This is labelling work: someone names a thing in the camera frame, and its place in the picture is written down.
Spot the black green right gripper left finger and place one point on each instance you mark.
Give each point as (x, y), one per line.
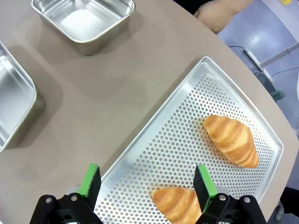
(92, 184)

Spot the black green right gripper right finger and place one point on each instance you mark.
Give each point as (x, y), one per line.
(203, 186)

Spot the golden croissant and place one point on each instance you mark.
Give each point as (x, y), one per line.
(231, 140)
(177, 205)

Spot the person's left forearm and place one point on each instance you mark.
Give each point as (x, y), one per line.
(236, 8)

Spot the rectangular steel container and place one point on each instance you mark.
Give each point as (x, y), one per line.
(84, 23)
(14, 98)

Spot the person's left hand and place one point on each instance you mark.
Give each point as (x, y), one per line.
(210, 18)

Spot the perforated aluminium baking tray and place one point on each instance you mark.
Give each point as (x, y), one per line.
(177, 130)

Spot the black floor stand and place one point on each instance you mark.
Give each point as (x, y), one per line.
(290, 200)

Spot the yellow plastic crate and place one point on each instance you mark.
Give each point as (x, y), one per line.
(286, 1)

